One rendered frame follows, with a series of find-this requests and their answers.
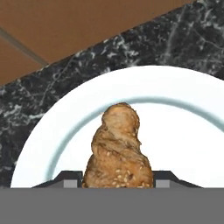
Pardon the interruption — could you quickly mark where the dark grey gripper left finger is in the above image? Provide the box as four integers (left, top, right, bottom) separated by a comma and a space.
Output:
32, 170, 85, 189

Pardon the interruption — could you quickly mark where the brown seeded croissant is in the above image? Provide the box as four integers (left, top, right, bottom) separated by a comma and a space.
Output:
81, 101, 154, 189

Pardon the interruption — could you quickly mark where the white round plate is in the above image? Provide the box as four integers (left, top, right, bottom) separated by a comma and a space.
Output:
10, 65, 224, 189

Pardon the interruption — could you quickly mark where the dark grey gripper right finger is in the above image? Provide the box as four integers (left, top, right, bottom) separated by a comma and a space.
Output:
151, 170, 203, 189

